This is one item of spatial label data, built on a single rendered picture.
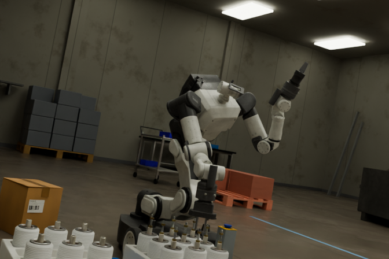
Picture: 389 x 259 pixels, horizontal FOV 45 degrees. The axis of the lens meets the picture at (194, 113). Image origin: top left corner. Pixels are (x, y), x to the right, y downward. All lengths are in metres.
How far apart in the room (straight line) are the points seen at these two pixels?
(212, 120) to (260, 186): 4.06
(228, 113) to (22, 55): 8.35
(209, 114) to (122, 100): 8.68
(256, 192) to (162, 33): 6.12
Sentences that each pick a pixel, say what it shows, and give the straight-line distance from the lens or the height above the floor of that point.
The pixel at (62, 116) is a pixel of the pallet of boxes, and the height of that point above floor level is 0.81.
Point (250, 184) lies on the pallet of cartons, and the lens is 6.43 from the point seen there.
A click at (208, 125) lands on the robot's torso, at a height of 0.81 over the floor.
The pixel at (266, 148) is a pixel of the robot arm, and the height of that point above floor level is 0.75.
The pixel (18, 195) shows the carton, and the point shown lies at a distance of 2.99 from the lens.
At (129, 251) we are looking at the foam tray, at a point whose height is 0.16.
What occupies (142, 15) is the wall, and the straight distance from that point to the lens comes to 11.46.
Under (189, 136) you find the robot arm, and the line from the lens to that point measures 2.34.
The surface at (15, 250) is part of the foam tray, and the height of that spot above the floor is 0.18.
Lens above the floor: 0.69
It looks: 4 degrees up
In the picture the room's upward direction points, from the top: 10 degrees clockwise
